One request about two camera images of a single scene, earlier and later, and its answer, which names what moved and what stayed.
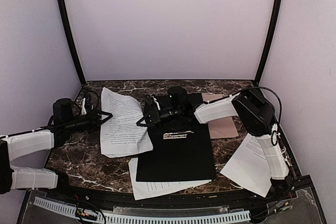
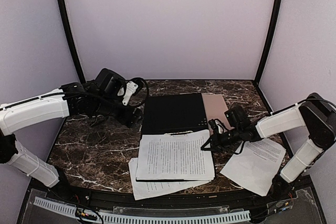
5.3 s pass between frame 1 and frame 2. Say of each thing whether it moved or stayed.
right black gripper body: moved
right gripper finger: moved
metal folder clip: stayed
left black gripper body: moved
